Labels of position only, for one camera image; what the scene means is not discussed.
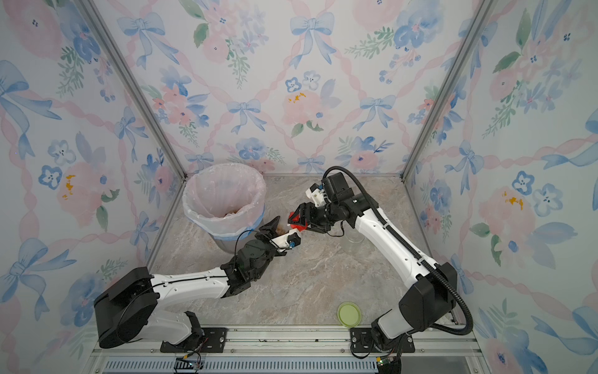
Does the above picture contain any right aluminium corner post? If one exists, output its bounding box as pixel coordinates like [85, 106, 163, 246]
[401, 0, 495, 184]

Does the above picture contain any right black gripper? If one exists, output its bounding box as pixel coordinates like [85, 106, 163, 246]
[289, 202, 339, 232]

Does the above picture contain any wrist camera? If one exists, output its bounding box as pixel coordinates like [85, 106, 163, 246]
[305, 184, 327, 208]
[271, 229, 301, 252]

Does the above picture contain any red lid peanut jar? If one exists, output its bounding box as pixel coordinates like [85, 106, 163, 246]
[275, 212, 307, 236]

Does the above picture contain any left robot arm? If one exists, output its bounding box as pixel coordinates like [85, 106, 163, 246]
[93, 218, 301, 352]

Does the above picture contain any grey mesh trash bin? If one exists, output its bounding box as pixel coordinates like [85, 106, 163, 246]
[210, 231, 254, 254]

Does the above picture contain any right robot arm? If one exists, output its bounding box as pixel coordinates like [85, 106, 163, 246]
[288, 167, 470, 351]

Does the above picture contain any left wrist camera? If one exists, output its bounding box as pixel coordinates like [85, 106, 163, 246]
[271, 229, 301, 252]

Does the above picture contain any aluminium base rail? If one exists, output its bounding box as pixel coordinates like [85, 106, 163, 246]
[83, 326, 490, 373]

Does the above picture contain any black corrugated cable conduit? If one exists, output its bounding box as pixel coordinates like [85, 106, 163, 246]
[321, 165, 474, 337]

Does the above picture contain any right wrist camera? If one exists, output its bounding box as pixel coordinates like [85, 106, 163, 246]
[305, 184, 327, 208]

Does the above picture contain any left aluminium corner post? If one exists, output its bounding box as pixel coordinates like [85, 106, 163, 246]
[74, 0, 187, 181]

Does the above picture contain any aluminium corner post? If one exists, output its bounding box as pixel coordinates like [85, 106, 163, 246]
[401, 0, 495, 184]
[74, 0, 187, 181]

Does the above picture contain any thin black left cable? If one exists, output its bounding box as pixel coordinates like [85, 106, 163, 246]
[233, 228, 263, 263]

